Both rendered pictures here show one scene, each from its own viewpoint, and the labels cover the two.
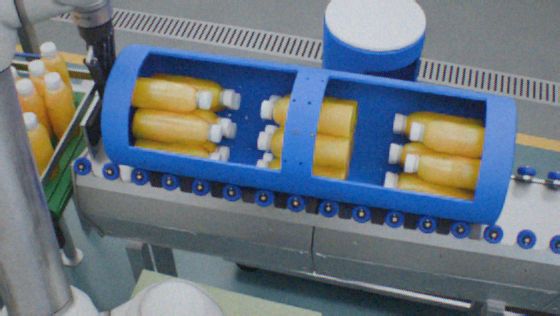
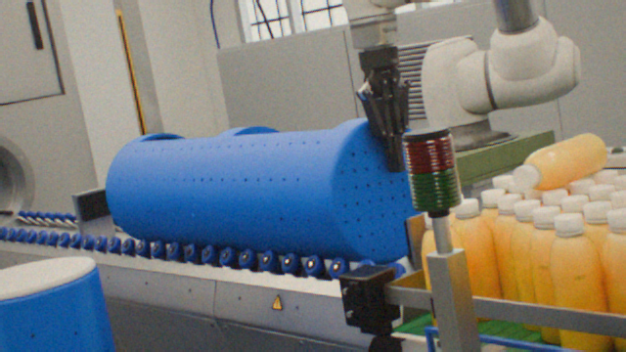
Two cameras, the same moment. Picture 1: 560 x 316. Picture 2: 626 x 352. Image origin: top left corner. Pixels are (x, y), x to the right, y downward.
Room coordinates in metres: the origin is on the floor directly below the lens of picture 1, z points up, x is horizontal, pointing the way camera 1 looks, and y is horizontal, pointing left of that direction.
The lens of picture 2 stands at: (2.73, 1.39, 1.39)
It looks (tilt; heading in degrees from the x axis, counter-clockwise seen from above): 8 degrees down; 218
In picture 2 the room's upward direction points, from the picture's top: 10 degrees counter-clockwise
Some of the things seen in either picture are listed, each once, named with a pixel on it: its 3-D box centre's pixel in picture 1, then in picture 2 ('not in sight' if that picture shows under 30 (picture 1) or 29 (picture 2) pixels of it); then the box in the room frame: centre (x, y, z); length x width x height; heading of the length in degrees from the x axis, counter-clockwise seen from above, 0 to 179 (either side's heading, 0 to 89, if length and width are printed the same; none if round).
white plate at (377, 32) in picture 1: (375, 17); (23, 279); (1.64, -0.25, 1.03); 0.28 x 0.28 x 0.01
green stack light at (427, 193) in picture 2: not in sight; (434, 188); (1.70, 0.76, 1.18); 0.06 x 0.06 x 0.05
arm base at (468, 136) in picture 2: not in sight; (454, 135); (0.57, 0.15, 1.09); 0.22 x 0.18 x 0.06; 81
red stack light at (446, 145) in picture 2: not in sight; (428, 154); (1.70, 0.76, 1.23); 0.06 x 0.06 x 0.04
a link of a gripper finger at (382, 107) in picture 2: (104, 54); (381, 109); (1.25, 0.39, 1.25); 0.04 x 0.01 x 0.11; 78
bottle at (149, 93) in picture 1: (164, 95); not in sight; (1.22, 0.27, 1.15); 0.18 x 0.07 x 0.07; 78
